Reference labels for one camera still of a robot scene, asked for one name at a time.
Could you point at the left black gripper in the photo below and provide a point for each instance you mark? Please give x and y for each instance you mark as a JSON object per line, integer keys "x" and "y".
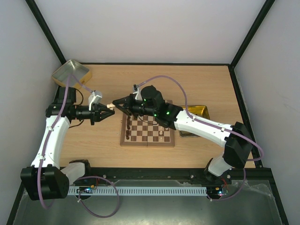
{"x": 96, "y": 114}

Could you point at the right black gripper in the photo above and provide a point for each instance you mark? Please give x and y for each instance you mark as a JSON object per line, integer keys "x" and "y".
{"x": 131, "y": 104}

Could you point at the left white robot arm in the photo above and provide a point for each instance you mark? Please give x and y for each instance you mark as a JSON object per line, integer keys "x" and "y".
{"x": 57, "y": 125}

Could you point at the white slotted cable duct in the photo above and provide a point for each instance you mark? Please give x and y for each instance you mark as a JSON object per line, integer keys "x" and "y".
{"x": 140, "y": 191}

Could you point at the black aluminium frame rail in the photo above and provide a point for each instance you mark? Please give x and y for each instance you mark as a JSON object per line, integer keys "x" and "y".
{"x": 150, "y": 173}

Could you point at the wooden chess board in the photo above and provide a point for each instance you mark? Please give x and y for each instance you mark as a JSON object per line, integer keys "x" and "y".
{"x": 144, "y": 131}

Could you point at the gold green tin box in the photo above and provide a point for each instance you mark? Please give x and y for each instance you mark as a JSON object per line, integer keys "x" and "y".
{"x": 199, "y": 110}

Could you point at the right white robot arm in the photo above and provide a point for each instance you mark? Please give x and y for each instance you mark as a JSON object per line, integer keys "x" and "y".
{"x": 234, "y": 139}

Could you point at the empty silver tin lid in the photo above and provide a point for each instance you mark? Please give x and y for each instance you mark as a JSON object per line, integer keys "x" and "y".
{"x": 76, "y": 71}

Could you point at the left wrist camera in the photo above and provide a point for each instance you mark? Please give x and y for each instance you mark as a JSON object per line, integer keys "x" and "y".
{"x": 94, "y": 98}

